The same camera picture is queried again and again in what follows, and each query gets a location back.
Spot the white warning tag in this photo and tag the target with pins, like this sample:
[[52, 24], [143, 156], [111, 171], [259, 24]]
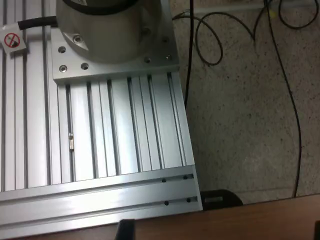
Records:
[[12, 41]]

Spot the small metal slot nut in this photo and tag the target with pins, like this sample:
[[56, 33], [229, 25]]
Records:
[[71, 141]]

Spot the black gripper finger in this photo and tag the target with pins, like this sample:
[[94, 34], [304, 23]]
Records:
[[317, 231], [127, 230]]

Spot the aluminium profile robot stand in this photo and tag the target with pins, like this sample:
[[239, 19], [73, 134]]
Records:
[[112, 125]]

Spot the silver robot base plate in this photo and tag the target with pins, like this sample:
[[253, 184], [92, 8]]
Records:
[[112, 70]]

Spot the black stand foot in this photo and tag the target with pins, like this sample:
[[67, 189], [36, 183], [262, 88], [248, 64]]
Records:
[[220, 205]]

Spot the silver blue UR5e robot arm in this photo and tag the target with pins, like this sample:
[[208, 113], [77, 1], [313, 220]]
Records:
[[105, 37]]

